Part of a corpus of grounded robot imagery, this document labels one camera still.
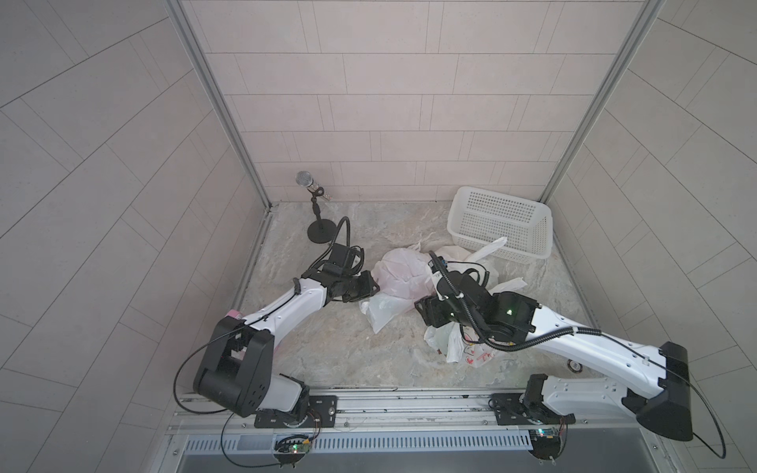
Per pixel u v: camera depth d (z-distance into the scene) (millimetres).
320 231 1191
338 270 667
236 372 411
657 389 389
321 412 709
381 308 788
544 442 688
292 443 696
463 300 501
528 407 639
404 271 834
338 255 682
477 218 1119
